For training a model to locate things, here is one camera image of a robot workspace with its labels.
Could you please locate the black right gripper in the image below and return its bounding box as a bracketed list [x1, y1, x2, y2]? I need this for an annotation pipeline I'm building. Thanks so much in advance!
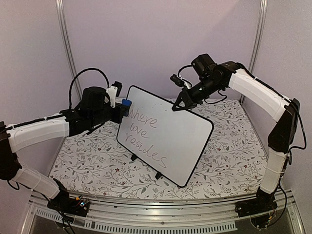
[172, 77, 222, 112]

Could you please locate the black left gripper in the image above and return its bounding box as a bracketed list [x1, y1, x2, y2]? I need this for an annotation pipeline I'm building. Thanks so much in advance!
[89, 102, 127, 127]

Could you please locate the blue whiteboard eraser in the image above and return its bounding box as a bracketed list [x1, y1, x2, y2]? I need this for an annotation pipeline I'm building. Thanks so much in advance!
[121, 99, 132, 109]

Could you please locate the small black-framed whiteboard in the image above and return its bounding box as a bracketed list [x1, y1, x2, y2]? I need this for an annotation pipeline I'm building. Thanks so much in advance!
[117, 85, 214, 188]

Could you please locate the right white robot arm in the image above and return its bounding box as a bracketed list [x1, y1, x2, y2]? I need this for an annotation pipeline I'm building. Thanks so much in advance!
[170, 54, 300, 213]

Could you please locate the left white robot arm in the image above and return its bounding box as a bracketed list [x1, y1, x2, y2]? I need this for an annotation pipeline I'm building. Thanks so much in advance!
[0, 85, 132, 212]

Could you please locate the floral patterned table mat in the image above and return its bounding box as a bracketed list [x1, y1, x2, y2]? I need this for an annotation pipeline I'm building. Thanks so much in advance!
[46, 97, 278, 200]

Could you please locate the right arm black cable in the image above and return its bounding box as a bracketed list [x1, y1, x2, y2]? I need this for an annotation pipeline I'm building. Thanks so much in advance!
[176, 63, 227, 105]

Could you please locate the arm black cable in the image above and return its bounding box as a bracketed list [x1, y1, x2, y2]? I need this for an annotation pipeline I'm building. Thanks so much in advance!
[176, 63, 227, 105]
[68, 68, 110, 110]

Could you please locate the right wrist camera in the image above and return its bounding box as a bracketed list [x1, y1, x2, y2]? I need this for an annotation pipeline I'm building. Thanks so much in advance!
[170, 74, 184, 87]

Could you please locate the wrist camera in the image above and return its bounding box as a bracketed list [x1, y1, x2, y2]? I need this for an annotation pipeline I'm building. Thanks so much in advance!
[170, 74, 184, 87]
[112, 81, 122, 97]

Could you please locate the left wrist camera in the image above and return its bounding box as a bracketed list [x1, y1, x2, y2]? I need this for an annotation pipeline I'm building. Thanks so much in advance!
[112, 81, 122, 97]

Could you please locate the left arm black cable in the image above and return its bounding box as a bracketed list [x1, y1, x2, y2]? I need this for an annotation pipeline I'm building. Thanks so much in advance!
[68, 68, 110, 110]

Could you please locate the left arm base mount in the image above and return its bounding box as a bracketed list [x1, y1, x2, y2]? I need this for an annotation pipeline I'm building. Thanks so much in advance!
[47, 194, 90, 217]

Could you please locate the left aluminium corner post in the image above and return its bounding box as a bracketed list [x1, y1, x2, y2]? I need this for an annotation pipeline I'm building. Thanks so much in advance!
[55, 0, 83, 98]

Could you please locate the aluminium corner post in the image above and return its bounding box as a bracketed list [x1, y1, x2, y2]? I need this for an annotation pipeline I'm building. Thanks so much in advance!
[240, 0, 268, 103]
[55, 0, 83, 98]

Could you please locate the right aluminium corner post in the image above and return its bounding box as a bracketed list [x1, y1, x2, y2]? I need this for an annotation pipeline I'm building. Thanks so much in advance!
[240, 0, 268, 103]

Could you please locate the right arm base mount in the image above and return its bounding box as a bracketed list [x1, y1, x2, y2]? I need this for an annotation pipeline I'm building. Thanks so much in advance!
[234, 190, 277, 217]

